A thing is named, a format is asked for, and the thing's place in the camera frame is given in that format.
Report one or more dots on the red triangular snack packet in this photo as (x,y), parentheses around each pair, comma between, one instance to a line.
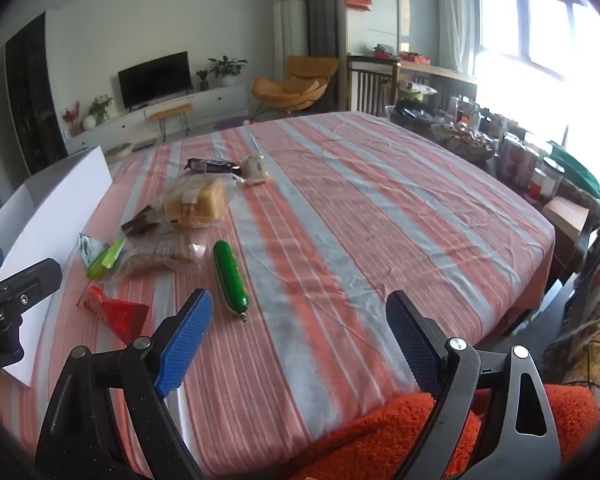
(120,312)

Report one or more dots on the white sheer curtain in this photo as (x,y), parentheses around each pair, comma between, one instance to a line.
(452,15)

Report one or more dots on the cluttered side table items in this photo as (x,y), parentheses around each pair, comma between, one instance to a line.
(460,135)

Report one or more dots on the wooden slatted chair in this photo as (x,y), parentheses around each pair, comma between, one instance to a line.
(370,85)

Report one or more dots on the black glass cabinet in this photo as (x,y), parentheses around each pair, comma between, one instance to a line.
(32,100)

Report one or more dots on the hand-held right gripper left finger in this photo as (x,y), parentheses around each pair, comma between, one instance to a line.
(187,340)

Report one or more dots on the orange lounge chair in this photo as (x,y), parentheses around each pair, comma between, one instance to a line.
(300,85)

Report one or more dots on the black television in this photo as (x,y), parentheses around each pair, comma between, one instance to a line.
(155,80)

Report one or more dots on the wooden stool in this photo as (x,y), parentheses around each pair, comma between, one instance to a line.
(567,220)

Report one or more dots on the green white triangular packet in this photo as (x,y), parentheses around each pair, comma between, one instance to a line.
(102,260)

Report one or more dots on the clear cookie packet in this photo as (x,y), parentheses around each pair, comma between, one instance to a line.
(150,257)

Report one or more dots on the beige oval pet bed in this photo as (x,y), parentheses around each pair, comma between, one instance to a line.
(119,150)

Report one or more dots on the white television cabinet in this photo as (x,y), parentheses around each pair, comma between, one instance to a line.
(220,102)

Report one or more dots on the red flowers in vase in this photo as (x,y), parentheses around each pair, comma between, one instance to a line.
(71,115)

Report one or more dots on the red white tins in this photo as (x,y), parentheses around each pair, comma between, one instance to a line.
(522,162)

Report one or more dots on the white tower air conditioner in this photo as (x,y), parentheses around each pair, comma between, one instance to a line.
(289,25)

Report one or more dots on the wooden bench with metal legs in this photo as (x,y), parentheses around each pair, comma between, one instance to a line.
(170,110)

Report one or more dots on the dark snack bar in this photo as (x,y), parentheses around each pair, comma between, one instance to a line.
(210,164)

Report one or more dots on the green plastic bin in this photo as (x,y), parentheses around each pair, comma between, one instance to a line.
(577,167)

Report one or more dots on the window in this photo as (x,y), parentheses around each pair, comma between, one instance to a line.
(545,25)

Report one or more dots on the wooden sideboard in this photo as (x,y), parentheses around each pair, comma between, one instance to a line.
(445,82)

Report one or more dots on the small potted plant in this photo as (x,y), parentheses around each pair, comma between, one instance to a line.
(203,80)

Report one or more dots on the white round vase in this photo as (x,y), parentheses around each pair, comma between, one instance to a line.
(89,122)

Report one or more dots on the small cream cake packet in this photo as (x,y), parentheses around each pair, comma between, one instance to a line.
(255,170)

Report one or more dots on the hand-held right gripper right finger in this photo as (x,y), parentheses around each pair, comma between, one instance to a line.
(415,345)

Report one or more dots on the bagged bread loaf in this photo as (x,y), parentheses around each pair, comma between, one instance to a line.
(195,202)

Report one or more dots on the grey curtain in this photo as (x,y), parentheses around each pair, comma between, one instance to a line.
(322,5)

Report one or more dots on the purple round mat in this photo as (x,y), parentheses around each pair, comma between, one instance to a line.
(230,122)

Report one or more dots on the white cardboard box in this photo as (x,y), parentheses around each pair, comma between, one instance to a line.
(55,200)

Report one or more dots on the green sausage packet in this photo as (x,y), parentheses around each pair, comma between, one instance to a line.
(230,280)

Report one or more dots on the large leafy potted plant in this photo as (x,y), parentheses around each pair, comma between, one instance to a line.
(227,69)

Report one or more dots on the brown chocolate bar packet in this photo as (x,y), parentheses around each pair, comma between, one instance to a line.
(140,222)

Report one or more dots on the striped tablecloth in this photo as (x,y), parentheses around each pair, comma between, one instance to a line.
(355,210)

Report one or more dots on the small grey floor mat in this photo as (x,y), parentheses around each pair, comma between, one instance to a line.
(144,144)

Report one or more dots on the green potted plant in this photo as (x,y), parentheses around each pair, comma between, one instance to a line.
(101,106)

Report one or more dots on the floral patterned cloth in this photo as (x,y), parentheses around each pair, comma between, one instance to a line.
(595,320)

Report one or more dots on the orange fleece garment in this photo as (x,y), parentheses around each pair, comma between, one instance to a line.
(380,435)

